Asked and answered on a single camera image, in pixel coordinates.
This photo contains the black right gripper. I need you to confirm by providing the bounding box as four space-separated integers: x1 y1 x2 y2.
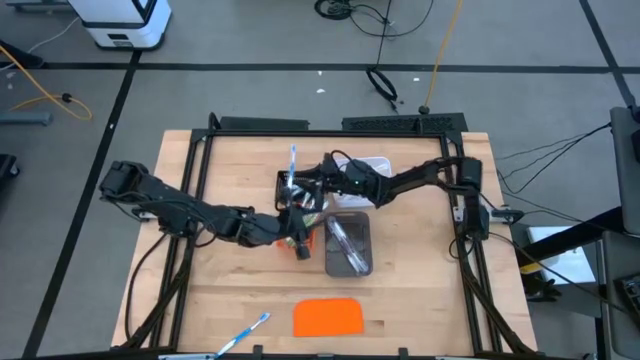
293 152 352 212

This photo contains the black plastic basket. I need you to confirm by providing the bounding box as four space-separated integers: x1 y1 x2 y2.
275 169 329 211

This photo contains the smoky grey translucent tray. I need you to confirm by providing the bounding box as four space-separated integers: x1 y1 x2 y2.
323 210 374 278

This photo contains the white plastic basket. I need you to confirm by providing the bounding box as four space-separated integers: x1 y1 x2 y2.
332 155 394 209

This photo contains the plain black box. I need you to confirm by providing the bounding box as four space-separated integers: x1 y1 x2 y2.
208 112 310 133

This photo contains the orange flat lid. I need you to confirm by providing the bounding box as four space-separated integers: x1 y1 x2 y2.
292 297 365 338

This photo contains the perforated black box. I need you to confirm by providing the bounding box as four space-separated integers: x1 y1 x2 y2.
341 112 469 135

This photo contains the silver aluminium profile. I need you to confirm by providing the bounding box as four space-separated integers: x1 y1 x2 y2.
157 352 217 360

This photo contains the white Trossen mobile base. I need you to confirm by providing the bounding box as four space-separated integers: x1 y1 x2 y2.
66 0 173 53

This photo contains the black glove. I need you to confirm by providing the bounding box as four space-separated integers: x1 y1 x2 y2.
523 272 564 302

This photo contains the white panel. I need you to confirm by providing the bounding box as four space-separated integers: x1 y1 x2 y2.
527 224 585 286

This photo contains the black metal beam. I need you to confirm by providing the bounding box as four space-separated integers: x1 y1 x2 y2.
519 204 626 266

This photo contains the grey metal desk foot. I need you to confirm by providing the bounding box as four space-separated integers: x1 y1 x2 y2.
4 0 71 14
0 110 53 127

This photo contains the grey cabinet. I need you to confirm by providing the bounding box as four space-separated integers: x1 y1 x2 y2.
608 104 640 236

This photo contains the grey equipment block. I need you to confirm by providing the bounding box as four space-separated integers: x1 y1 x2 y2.
597 229 640 360

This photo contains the black aluminium table frame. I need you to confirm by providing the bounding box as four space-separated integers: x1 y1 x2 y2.
112 112 540 360

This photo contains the coiled black cable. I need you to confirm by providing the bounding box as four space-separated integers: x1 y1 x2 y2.
364 0 402 114

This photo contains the black cable bundle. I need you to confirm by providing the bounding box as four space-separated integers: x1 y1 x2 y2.
312 0 436 40

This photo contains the yellow cable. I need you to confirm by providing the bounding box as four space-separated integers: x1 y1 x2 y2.
0 44 94 122
422 0 465 112

